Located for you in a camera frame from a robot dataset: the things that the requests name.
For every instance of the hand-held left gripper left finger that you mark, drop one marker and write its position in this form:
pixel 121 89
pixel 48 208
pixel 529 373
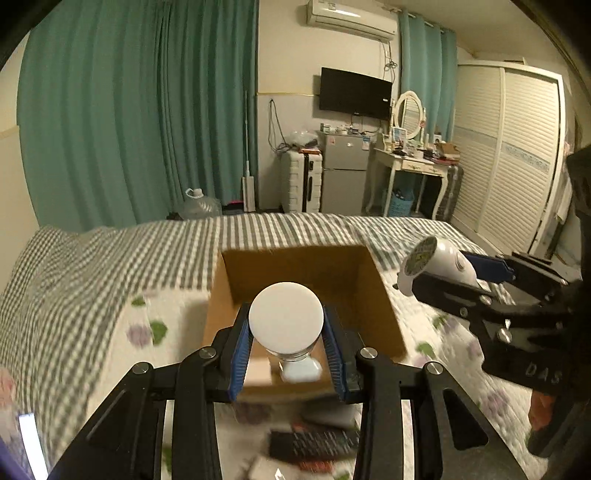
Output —
pixel 238 357

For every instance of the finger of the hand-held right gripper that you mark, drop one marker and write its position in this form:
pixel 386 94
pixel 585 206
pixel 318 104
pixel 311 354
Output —
pixel 487 267
pixel 450 297

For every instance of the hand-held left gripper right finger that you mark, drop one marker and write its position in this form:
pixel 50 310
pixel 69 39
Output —
pixel 334 357

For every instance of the white hair dryer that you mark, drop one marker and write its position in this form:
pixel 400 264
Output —
pixel 443 254

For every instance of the glass jar with white lid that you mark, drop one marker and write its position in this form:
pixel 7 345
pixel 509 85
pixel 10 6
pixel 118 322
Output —
pixel 285 316

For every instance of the cardboard box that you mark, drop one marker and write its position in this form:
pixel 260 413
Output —
pixel 295 267

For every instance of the dark suitcase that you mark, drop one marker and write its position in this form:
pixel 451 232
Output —
pixel 450 194

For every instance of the black remote control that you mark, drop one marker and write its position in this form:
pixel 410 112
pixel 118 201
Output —
pixel 314 445

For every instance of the white floral quilt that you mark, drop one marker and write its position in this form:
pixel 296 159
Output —
pixel 143 369

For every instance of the blue plastic basket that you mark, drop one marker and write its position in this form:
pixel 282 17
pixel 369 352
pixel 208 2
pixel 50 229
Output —
pixel 400 203

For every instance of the white louvred wardrobe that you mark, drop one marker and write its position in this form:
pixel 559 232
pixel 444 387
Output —
pixel 508 152

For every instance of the white paper box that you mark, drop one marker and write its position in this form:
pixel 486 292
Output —
pixel 274 470

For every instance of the small brown carton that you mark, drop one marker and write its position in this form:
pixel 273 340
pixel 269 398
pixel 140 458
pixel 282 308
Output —
pixel 447 148

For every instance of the white dressing table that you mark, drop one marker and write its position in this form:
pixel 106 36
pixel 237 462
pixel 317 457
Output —
pixel 411 164

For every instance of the grey checkered blanket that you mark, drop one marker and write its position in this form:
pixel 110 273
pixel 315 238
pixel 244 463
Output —
pixel 115 267

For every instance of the clear water jug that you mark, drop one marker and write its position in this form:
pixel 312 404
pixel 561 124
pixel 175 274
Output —
pixel 198 206

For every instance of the grey small fridge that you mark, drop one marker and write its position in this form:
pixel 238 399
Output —
pixel 344 175

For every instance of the white flat mop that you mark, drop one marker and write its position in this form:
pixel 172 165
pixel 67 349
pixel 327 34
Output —
pixel 249 191

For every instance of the white oval mirror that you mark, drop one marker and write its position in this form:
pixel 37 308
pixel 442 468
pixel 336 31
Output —
pixel 410 115

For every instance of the white suitcase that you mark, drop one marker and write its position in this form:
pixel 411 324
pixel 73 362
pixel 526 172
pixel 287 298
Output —
pixel 295 182

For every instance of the narrow green curtain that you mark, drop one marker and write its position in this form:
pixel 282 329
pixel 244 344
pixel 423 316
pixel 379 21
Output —
pixel 425 69

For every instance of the clear plastic bag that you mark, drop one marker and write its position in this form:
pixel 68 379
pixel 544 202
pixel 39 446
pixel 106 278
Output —
pixel 302 139

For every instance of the wide green curtain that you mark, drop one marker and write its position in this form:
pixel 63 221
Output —
pixel 120 115

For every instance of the white air conditioner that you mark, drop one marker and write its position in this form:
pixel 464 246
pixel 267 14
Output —
pixel 351 16

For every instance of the small photo frame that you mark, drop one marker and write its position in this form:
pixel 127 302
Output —
pixel 399 135

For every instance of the black wall television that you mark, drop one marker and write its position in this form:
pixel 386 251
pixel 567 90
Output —
pixel 355 94

